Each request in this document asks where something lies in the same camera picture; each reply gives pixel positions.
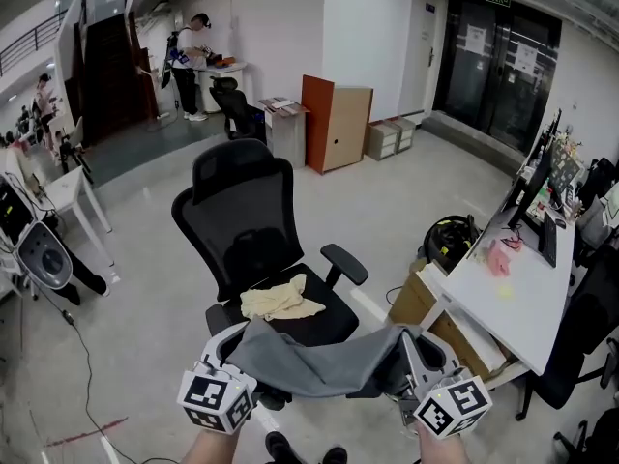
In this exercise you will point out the black glass double door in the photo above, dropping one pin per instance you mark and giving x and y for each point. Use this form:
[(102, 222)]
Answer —
[(493, 75)]

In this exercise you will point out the pink soft item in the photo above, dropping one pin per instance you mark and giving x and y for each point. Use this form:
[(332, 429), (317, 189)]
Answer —
[(498, 259)]

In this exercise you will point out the red floor tape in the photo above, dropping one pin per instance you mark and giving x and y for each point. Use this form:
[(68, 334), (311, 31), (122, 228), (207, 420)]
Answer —
[(84, 433)]

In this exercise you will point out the beige crumpled cloth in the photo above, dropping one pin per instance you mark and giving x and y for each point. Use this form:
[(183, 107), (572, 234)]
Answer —
[(280, 300)]

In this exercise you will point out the small grey drawer unit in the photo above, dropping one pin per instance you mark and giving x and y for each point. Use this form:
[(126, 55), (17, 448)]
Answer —
[(405, 136), (382, 142)]

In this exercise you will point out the person's right black shoe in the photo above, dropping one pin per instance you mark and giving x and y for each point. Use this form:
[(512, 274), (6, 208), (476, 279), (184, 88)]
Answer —
[(334, 456)]

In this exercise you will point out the grey narrow cabinet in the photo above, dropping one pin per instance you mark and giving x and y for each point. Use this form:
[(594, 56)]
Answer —
[(287, 138)]

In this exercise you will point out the black metal railing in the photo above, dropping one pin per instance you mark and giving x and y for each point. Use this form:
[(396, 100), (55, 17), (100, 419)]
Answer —
[(29, 41)]

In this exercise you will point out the small orange box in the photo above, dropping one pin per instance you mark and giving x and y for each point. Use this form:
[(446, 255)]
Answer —
[(225, 61)]

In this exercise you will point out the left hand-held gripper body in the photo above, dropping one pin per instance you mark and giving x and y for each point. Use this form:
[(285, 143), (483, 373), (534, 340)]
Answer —
[(208, 394)]

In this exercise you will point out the black equipment rack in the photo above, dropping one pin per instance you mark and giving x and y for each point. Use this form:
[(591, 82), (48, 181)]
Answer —
[(12, 211)]

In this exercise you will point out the brown wooden cabinet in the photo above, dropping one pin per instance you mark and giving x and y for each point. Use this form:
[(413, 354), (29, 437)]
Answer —
[(416, 298)]

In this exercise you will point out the black keyboard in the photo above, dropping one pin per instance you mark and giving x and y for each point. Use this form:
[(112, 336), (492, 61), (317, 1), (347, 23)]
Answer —
[(550, 240)]

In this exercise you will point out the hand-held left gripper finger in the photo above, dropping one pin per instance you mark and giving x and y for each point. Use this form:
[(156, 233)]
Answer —
[(213, 343)]

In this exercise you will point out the black yellow helmet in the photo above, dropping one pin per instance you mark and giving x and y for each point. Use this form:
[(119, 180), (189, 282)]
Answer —
[(447, 240)]

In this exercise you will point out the dark wooden staircase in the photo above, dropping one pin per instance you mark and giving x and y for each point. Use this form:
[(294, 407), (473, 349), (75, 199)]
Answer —
[(109, 80)]

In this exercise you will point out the black computer monitor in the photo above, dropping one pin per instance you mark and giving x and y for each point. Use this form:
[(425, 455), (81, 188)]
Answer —
[(534, 196)]

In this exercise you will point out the person's right forearm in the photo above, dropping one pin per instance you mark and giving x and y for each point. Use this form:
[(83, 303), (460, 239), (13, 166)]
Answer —
[(442, 450)]

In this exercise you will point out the small white table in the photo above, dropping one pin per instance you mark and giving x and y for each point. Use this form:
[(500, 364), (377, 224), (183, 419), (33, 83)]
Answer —
[(67, 186)]

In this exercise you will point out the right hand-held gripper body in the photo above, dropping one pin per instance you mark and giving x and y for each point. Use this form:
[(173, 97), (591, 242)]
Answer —
[(454, 404)]

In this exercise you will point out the orange wooden cabinet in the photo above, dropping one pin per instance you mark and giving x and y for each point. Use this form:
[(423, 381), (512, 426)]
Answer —
[(341, 133)]

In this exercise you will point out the white door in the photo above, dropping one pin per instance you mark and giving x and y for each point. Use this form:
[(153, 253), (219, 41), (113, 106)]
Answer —
[(425, 61)]

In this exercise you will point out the person's black shoe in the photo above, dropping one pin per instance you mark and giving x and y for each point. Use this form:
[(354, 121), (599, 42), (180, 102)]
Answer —
[(334, 456), (283, 447)]

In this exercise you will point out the black office chair with headrest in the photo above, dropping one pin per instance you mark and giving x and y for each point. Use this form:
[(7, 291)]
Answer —
[(239, 109)]

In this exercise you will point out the black mesh office chair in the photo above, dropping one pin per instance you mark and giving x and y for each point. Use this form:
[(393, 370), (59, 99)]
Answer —
[(242, 201)]

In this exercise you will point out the grey clothes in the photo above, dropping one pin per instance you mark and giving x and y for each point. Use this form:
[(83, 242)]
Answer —
[(314, 365)]

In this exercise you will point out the person's left black shoe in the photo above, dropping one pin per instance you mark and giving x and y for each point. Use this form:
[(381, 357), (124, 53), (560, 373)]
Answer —
[(283, 447)]

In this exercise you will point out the yellow sticky note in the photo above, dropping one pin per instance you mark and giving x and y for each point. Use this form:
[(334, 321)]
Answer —
[(506, 293)]

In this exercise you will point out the long white desk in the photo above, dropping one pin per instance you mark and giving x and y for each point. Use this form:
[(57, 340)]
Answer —
[(522, 307)]

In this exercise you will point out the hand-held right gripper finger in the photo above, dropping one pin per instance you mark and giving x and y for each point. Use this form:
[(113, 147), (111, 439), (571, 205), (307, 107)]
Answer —
[(450, 359), (415, 360)]

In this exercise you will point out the round white counter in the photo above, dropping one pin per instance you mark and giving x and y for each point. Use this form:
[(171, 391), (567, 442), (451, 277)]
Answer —
[(225, 85)]

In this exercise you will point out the white paper door notice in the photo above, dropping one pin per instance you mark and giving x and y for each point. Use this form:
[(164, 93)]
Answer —
[(476, 39), (525, 59)]

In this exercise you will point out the person's left forearm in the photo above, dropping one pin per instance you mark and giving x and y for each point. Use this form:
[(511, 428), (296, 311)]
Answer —
[(213, 447)]

